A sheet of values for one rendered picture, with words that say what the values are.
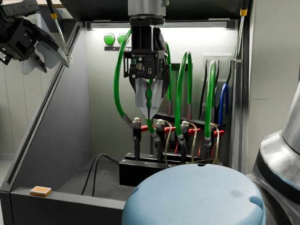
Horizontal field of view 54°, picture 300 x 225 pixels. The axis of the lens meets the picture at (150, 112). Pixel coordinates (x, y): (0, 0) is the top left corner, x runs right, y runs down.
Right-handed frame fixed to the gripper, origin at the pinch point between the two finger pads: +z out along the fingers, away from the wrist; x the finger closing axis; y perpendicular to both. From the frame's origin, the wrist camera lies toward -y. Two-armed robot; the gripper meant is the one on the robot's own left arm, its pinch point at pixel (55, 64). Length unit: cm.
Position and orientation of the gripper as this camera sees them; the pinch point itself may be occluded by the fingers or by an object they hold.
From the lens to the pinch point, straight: 78.5
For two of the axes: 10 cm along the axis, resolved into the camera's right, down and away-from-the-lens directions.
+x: 8.7, -1.1, -4.8
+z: 4.5, 5.5, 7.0
